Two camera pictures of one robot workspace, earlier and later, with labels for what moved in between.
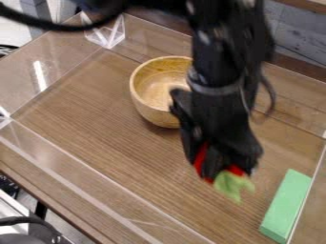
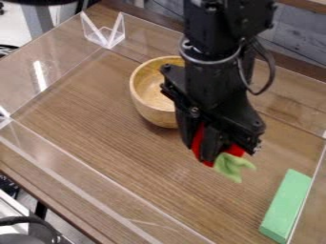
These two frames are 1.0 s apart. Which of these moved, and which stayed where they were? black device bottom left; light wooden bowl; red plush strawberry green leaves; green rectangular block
Moved: red plush strawberry green leaves
Stayed: light wooden bowl; green rectangular block; black device bottom left
